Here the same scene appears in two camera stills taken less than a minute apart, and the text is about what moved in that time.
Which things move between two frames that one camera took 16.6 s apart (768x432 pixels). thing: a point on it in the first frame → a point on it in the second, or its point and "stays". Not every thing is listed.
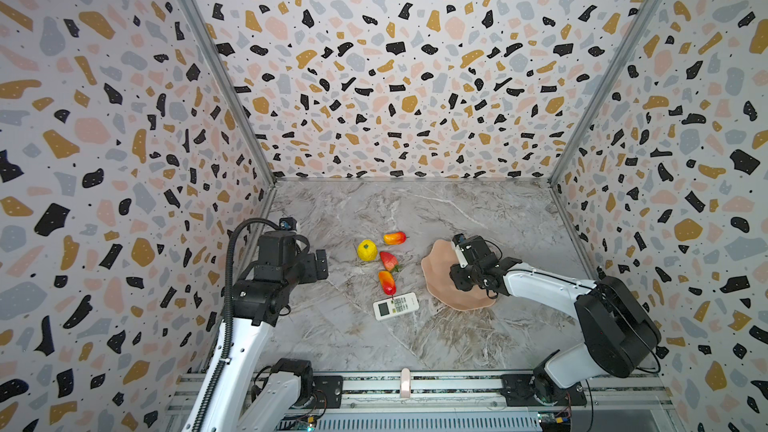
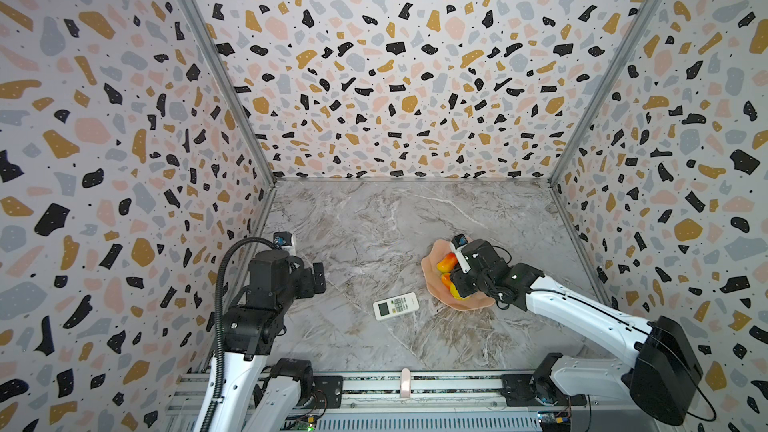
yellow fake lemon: x=367 y=250 → x=455 y=293
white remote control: x=397 y=306 stays
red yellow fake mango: x=394 y=238 → x=447 y=263
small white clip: x=405 y=384 stays
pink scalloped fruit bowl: x=437 y=267 stays
